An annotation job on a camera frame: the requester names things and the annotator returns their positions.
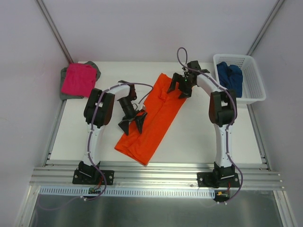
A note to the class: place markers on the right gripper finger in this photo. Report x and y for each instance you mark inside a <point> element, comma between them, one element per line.
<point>186,92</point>
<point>175,79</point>

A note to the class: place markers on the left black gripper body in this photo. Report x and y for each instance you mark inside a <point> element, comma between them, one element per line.
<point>132,117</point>

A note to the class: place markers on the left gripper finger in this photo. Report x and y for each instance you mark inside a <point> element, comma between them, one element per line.
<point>124,126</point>
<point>139,120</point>

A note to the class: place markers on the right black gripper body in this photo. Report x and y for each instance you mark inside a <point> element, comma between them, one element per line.
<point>182,83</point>

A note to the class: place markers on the orange t shirt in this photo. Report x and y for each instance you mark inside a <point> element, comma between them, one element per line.
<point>162,108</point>

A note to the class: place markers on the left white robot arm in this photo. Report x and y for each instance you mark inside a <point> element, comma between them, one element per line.
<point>98,113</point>

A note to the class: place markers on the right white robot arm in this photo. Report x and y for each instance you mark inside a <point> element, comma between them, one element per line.
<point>222,114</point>

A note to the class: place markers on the blue t shirt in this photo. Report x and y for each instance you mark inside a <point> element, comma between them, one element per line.
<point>230,77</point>

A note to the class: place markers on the pink folded t shirt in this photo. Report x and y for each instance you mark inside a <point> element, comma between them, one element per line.
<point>80,80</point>

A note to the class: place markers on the grey folded t shirt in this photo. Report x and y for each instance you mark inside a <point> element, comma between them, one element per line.
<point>63,75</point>

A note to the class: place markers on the white plastic basket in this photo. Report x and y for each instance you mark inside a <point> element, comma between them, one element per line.
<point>252,85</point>

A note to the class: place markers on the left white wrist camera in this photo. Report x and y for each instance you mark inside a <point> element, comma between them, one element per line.
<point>142,107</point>

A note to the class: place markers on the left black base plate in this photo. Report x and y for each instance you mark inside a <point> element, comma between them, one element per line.
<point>106,176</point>

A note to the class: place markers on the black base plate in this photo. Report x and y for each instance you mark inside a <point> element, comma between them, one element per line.
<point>106,176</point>
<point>208,179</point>

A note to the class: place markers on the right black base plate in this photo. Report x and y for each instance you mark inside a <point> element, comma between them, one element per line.
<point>208,179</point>

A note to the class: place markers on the aluminium mounting rail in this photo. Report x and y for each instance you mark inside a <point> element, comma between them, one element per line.
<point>156,175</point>

